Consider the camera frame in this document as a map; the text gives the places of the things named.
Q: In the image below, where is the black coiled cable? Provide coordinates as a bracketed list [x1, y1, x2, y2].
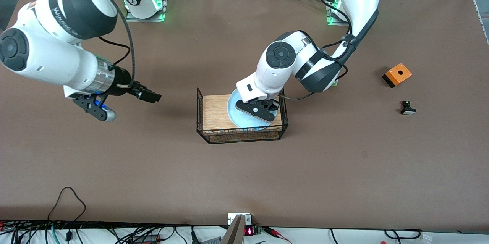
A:
[384, 229, 423, 239]

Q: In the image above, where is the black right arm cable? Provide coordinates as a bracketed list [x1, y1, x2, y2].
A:
[57, 0, 137, 89]

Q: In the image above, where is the black white-capped push button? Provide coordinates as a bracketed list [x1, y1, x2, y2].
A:
[400, 100, 417, 116]

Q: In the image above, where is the black looped cable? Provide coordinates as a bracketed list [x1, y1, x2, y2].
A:
[47, 187, 87, 222]

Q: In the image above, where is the wire rack with wooden top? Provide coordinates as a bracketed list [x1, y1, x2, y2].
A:
[196, 82, 289, 144]

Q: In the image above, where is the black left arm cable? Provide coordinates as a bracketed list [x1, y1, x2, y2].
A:
[282, 0, 379, 102]

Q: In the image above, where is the red black probe clip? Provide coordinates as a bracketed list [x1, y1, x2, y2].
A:
[264, 227, 293, 244]

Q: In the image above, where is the black power adapter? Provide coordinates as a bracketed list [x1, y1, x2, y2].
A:
[131, 234, 162, 244]

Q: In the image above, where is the orange button enclosure box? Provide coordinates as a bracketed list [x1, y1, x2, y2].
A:
[382, 63, 413, 88]

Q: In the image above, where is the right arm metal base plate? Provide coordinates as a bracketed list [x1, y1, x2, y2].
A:
[125, 0, 169, 23]

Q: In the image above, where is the light blue plate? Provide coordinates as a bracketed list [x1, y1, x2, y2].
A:
[227, 88, 278, 128]

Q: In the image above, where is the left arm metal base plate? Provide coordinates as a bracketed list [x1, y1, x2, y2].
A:
[327, 0, 350, 27]

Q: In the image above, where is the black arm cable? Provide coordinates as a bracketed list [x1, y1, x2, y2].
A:
[57, 0, 137, 89]
[282, 0, 379, 102]

